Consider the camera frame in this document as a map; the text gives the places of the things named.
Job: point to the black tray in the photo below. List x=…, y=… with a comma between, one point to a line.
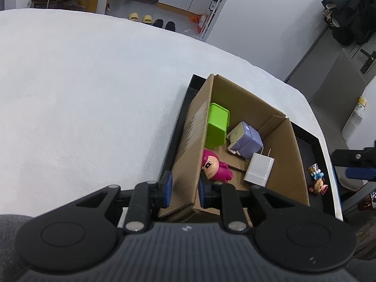
x=314, y=149

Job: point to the white plug charger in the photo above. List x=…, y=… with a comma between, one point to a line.
x=258, y=170

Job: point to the small blue toy figurine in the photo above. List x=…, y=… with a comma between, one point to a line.
x=315, y=171

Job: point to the orange bag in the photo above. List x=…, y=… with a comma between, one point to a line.
x=196, y=18

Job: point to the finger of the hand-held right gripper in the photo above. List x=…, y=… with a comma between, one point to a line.
x=346, y=158
x=361, y=173

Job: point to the brown cardboard box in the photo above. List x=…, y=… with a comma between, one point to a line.
x=288, y=158

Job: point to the black slipper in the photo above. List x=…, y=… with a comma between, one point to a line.
x=170, y=26
x=158, y=23

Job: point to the pink toy figure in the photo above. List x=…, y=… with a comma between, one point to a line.
x=218, y=170

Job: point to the purple toy block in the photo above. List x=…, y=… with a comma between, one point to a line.
x=246, y=141

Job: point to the green toy block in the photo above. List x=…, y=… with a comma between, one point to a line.
x=216, y=126

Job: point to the grey cabinet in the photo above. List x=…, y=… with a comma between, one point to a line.
x=335, y=85

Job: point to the black jacket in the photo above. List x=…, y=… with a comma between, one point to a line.
x=349, y=8

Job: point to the person's grey clothing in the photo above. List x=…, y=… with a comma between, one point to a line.
x=10, y=246

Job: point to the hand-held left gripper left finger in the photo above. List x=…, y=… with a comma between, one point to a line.
x=168, y=189

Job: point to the brown-haired doll figurine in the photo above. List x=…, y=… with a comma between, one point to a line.
x=317, y=187

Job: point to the yellow slipper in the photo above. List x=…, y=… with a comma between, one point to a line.
x=147, y=19
x=133, y=17

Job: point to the yellow-capped bottle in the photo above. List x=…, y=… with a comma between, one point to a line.
x=357, y=117

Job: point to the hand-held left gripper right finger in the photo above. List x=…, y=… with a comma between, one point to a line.
x=202, y=195

